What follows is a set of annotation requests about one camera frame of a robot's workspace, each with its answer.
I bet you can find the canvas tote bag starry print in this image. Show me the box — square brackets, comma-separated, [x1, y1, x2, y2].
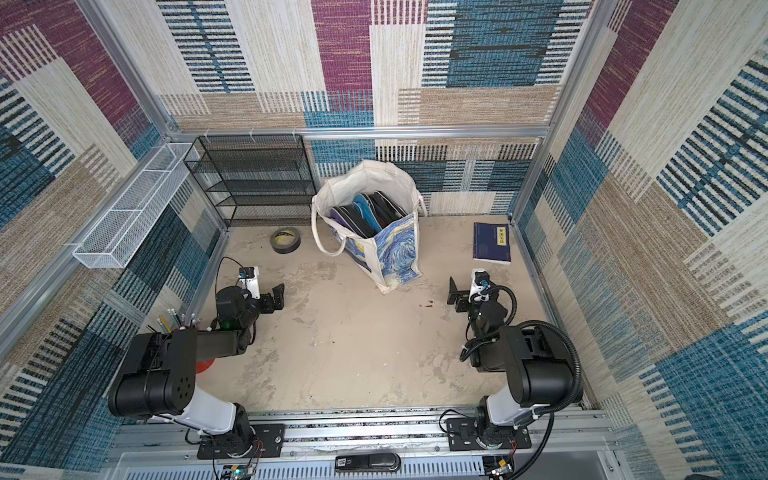
[311, 160, 427, 294]

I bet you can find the blue ping pong paddle case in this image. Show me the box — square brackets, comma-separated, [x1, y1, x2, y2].
[352, 193, 382, 234]

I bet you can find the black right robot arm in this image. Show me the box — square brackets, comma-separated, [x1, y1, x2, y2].
[438, 269, 583, 451]

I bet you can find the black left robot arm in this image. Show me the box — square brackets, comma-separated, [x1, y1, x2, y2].
[108, 284, 285, 461]

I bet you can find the roll of dark tape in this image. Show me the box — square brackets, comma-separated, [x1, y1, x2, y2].
[269, 227, 301, 255]

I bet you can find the dark blue notebook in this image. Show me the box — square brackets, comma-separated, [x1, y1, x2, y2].
[473, 222, 511, 264]

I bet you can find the red pencil cup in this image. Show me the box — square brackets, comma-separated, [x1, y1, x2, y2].
[195, 359, 215, 374]

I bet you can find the purple paddle case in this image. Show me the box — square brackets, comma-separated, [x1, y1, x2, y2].
[330, 205, 368, 238]

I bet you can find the black red paddle case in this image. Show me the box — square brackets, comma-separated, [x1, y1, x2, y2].
[369, 191, 407, 228]

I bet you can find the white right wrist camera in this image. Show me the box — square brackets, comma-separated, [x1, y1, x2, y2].
[469, 269, 492, 303]

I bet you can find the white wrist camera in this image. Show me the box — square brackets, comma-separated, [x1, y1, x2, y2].
[238, 266, 260, 299]
[469, 269, 492, 303]

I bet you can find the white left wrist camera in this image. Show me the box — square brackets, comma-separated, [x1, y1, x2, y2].
[238, 266, 260, 299]

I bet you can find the black wire shelf rack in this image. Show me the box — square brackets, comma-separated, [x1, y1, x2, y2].
[184, 134, 317, 227]

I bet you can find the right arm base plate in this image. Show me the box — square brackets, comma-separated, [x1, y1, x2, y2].
[440, 416, 532, 452]

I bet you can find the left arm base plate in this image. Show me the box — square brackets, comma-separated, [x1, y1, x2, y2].
[196, 424, 285, 460]

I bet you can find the white mesh wall basket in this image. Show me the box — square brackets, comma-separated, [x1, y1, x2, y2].
[73, 143, 191, 269]

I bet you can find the black device on rail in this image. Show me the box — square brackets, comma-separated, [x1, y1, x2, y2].
[334, 452, 402, 473]

